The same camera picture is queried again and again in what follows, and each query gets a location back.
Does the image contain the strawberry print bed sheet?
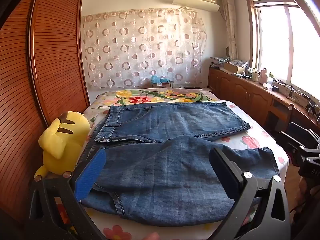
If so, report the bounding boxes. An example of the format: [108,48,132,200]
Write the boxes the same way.
[52,100,290,240]

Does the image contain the sheer circle-pattern curtain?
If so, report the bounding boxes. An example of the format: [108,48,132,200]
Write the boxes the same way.
[81,8,209,89]

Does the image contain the wooden framed window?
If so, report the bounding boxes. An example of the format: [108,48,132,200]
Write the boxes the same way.
[246,0,320,100]

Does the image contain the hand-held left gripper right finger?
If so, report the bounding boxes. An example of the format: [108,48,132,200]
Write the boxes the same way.
[207,148,292,240]

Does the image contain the yellow plush toy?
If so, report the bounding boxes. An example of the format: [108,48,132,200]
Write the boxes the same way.
[34,112,91,178]

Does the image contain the long wooden cabinet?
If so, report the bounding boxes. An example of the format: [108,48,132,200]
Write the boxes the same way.
[208,66,320,135]

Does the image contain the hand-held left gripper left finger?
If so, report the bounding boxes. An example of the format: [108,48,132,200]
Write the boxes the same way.
[29,148,107,240]

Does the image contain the blue floral patterned box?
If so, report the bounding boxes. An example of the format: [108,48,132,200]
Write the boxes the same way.
[230,59,248,68]

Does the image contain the brown slatted wooden wardrobe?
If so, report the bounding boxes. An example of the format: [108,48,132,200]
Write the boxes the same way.
[0,0,90,223]

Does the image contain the open cardboard box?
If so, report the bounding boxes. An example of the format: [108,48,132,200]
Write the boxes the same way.
[223,62,244,74]

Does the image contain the floral blanket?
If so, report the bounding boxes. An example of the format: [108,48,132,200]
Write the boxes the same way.
[91,88,220,108]

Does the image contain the white air deflector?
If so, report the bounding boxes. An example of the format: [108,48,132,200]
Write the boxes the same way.
[172,0,220,12]

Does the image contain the blue denim pants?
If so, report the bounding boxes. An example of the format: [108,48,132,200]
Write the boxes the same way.
[80,102,280,224]

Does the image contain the white patterned window curtain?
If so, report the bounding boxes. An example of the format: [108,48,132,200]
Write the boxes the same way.
[221,0,238,60]

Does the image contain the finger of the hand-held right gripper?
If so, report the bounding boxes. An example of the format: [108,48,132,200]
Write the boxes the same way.
[276,131,310,155]
[287,123,320,143]

